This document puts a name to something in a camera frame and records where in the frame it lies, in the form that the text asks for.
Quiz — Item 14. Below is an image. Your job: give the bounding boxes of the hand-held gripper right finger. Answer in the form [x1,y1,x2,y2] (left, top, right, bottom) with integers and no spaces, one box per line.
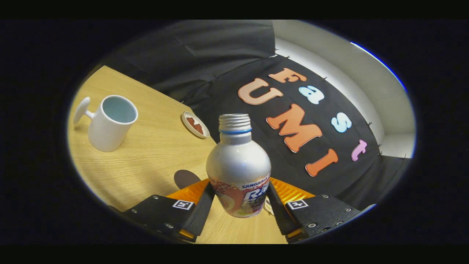
[267,177,361,242]

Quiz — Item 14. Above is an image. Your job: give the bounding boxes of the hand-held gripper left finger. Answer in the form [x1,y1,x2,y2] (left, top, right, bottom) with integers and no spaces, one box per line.
[123,179,216,242]

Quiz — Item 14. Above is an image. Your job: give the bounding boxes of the dark round coaster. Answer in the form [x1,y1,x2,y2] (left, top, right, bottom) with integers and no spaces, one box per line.
[174,169,201,190]

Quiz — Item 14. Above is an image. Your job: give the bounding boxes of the silver juice bottle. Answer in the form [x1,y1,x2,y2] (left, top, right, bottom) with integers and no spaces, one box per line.
[206,114,272,219]

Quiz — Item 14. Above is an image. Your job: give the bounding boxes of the white cup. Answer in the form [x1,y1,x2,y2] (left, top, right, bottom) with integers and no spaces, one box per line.
[73,95,139,152]

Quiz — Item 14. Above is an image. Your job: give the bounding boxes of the wooden table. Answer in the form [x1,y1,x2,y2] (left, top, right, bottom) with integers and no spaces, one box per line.
[68,65,288,244]

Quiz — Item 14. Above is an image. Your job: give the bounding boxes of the white round plate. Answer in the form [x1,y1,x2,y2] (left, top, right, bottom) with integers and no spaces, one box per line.
[181,111,210,139]

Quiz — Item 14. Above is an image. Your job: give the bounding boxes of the black backdrop cloth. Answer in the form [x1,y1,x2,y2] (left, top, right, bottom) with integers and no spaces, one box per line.
[106,20,411,211]

